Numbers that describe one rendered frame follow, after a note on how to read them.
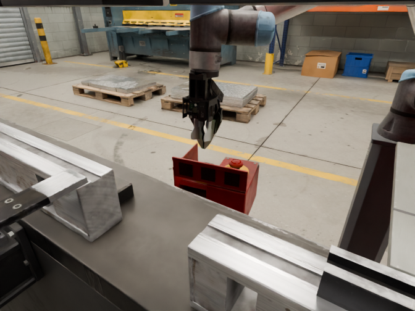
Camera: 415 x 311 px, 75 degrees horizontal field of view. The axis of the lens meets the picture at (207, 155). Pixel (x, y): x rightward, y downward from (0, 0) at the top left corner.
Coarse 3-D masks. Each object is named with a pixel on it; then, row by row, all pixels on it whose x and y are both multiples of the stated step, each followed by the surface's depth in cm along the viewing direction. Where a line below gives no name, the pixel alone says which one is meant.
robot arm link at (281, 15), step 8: (240, 8) 73; (248, 8) 71; (256, 8) 71; (264, 8) 70; (272, 8) 70; (280, 8) 70; (288, 8) 71; (296, 8) 71; (304, 8) 72; (280, 16) 72; (288, 16) 73
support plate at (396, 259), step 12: (396, 144) 40; (408, 144) 39; (396, 156) 36; (408, 156) 36; (396, 168) 33; (408, 168) 33; (396, 180) 31; (408, 180) 31; (396, 192) 29; (408, 192) 29; (396, 204) 27; (408, 204) 27; (396, 216) 26; (408, 216) 26; (396, 228) 24; (408, 228) 24; (396, 240) 23; (408, 240) 23; (396, 252) 22; (408, 252) 22; (396, 264) 21; (408, 264) 21
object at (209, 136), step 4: (212, 120) 72; (208, 124) 70; (212, 124) 72; (208, 128) 71; (212, 128) 73; (208, 132) 71; (212, 132) 73; (204, 136) 70; (208, 136) 72; (212, 136) 73; (204, 140) 70; (208, 140) 73; (204, 144) 75; (208, 144) 75; (204, 148) 76
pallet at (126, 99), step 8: (72, 88) 420; (80, 88) 417; (88, 88) 400; (96, 88) 400; (152, 88) 402; (160, 88) 414; (88, 96) 407; (96, 96) 397; (104, 96) 394; (120, 96) 370; (128, 96) 365; (136, 96) 377; (144, 96) 392; (120, 104) 376; (128, 104) 369
